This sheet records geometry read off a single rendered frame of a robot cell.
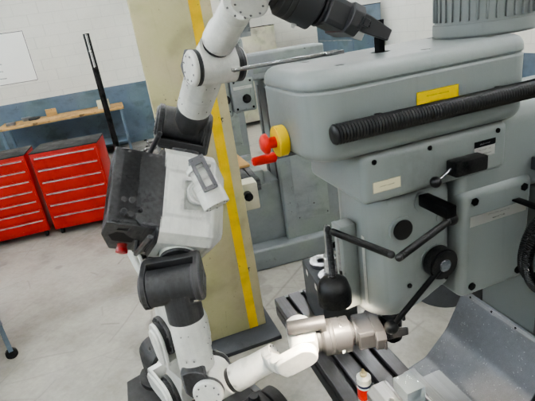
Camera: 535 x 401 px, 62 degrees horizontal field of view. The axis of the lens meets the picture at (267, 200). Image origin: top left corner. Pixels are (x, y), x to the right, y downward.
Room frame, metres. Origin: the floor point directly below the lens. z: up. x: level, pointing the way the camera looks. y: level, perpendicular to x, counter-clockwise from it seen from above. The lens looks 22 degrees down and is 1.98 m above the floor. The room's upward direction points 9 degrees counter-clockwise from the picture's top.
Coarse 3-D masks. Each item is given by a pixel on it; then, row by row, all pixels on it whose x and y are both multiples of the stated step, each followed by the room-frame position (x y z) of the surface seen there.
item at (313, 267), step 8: (320, 256) 1.42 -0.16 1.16; (304, 264) 1.41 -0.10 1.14; (312, 264) 1.37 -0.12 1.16; (320, 264) 1.36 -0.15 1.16; (304, 272) 1.42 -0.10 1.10; (312, 272) 1.34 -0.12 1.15; (320, 272) 1.31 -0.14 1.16; (312, 280) 1.32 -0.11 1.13; (312, 288) 1.33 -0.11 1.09; (312, 296) 1.35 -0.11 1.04; (312, 304) 1.36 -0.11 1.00; (320, 312) 1.26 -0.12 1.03; (328, 312) 1.23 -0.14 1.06; (336, 312) 1.23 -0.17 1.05; (344, 312) 1.24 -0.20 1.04; (352, 312) 1.24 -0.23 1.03
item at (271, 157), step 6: (258, 156) 0.93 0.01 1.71; (264, 156) 0.92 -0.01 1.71; (270, 156) 0.92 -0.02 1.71; (276, 156) 0.93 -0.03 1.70; (282, 156) 0.94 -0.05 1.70; (288, 156) 0.94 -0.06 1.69; (252, 162) 0.92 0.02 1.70; (258, 162) 0.92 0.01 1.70; (264, 162) 0.92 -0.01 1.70; (270, 162) 0.93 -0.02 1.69
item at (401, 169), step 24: (408, 144) 0.79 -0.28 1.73; (432, 144) 0.80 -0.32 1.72; (456, 144) 0.81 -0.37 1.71; (480, 144) 0.82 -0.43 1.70; (504, 144) 0.85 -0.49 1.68; (312, 168) 0.96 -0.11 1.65; (336, 168) 0.85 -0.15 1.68; (360, 168) 0.76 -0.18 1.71; (384, 168) 0.76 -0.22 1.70; (408, 168) 0.78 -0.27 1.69; (432, 168) 0.79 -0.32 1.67; (360, 192) 0.76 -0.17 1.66; (384, 192) 0.76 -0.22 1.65; (408, 192) 0.78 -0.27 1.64
